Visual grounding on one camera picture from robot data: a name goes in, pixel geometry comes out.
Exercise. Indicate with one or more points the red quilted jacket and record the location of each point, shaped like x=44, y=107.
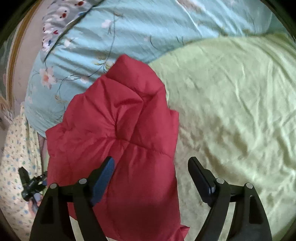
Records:
x=115, y=127

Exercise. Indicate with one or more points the wooden bed frame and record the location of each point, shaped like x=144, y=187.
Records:
x=13, y=64

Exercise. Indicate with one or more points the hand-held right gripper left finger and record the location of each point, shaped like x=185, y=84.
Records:
x=104, y=180

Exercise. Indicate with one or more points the light blue floral quilt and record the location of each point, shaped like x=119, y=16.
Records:
x=138, y=27

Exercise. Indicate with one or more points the grey floral pillow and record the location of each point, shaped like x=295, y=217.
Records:
x=60, y=18

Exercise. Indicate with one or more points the light green blanket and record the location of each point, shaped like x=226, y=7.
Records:
x=231, y=104

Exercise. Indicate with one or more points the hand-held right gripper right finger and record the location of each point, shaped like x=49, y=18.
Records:
x=201, y=178

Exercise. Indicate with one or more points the yellow cartoon print cloth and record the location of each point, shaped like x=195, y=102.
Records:
x=16, y=150

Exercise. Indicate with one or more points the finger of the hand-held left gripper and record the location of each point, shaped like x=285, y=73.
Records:
x=23, y=175

